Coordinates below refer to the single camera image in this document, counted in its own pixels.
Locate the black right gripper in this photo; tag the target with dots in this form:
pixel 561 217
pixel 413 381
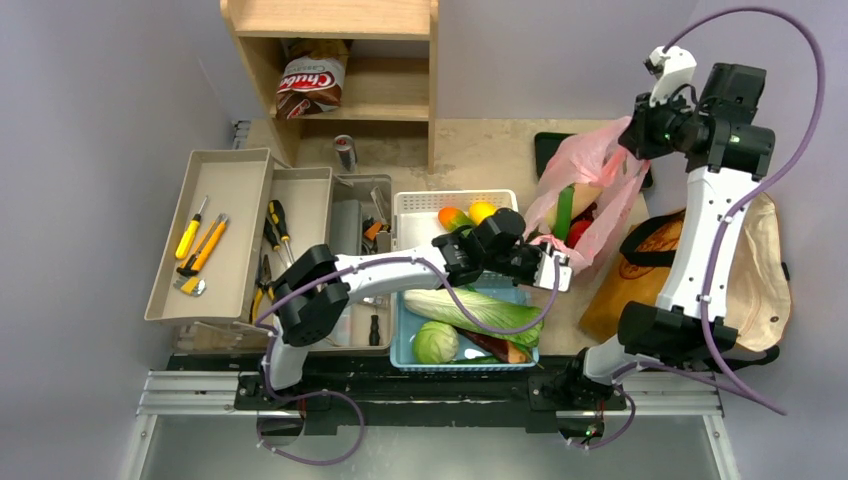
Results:
pixel 639 136

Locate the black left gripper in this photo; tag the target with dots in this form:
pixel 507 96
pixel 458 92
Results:
pixel 535 251

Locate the green napa cabbage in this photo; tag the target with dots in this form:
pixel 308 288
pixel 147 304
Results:
pixel 500 308

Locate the pink plastic grocery bag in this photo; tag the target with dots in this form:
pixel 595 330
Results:
pixel 615 177

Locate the green cucumber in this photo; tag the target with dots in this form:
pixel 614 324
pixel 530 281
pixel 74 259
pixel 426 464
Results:
pixel 563 211

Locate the brown Trader Joe's bag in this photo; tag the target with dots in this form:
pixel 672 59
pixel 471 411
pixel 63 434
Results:
pixel 759 298

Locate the white daikon radish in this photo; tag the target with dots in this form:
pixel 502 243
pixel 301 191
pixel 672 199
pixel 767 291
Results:
pixel 584 196

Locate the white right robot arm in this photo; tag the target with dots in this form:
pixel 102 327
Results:
pixel 727 158

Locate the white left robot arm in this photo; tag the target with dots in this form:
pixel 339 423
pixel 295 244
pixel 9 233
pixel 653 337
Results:
pixel 313 292

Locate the yellow lemon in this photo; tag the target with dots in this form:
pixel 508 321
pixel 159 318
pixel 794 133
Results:
pixel 479 211

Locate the orange green mango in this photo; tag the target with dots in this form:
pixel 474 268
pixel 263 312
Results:
pixel 452 218

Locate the white perforated basket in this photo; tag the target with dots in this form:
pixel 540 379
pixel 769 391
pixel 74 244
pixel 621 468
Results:
pixel 416 221

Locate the black tray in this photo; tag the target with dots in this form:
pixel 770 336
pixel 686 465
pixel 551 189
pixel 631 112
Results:
pixel 546 144

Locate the blue perforated basket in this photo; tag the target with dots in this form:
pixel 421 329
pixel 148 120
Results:
pixel 408 324

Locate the orange hex key set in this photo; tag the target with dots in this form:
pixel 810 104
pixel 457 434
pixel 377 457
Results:
pixel 373 228

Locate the small black screwdriver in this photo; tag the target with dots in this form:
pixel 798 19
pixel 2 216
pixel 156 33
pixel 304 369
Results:
pixel 374 332

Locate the beige toolbox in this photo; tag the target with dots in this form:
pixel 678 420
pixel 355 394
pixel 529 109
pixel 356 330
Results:
pixel 329 211

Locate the grey plastic case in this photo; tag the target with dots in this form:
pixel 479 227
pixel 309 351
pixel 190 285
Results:
pixel 345 234

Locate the wooden shelf unit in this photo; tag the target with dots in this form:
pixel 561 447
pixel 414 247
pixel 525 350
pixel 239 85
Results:
pixel 391 70

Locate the silver drink can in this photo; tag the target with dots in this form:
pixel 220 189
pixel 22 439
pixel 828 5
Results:
pixel 344 147

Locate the black yellow screwdriver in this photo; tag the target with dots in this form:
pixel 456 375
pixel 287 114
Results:
pixel 270 236
pixel 276 217

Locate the Chubs snack bag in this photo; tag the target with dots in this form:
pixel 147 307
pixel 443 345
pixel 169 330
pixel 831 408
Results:
pixel 313 79

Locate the beige toolbox tray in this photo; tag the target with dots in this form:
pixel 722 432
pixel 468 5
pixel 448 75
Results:
pixel 237 184

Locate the orange utility knife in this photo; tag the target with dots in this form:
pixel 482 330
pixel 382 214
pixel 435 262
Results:
pixel 196 261

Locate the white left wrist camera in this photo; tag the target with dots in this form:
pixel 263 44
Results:
pixel 553 273

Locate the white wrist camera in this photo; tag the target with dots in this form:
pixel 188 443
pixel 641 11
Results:
pixel 673 68
pixel 553 273

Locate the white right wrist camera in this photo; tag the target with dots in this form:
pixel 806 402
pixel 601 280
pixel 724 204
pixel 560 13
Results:
pixel 673 68

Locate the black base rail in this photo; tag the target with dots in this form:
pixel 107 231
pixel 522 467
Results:
pixel 339 390

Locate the yellow handled pliers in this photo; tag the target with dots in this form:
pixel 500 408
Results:
pixel 262 288

